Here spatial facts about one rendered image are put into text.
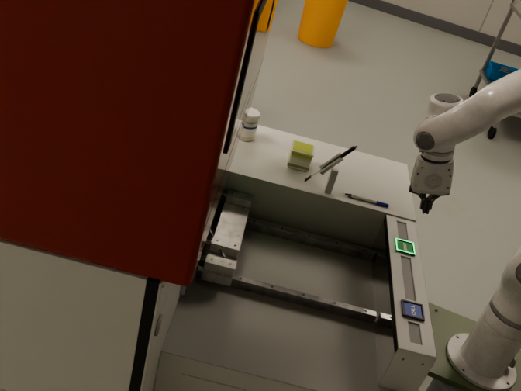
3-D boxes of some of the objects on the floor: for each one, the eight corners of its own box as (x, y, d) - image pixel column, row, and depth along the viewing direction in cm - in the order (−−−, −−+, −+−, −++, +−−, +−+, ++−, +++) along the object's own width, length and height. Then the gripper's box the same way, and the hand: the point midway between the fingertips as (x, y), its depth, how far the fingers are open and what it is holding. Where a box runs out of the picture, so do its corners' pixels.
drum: (299, 28, 616) (318, -40, 579) (339, 41, 611) (360, -26, 573) (288, 39, 581) (307, -32, 543) (330, 53, 575) (353, -18, 538)
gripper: (464, 147, 158) (450, 205, 168) (405, 143, 160) (396, 201, 170) (468, 161, 152) (454, 221, 162) (408, 157, 153) (398, 216, 163)
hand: (426, 205), depth 165 cm, fingers closed
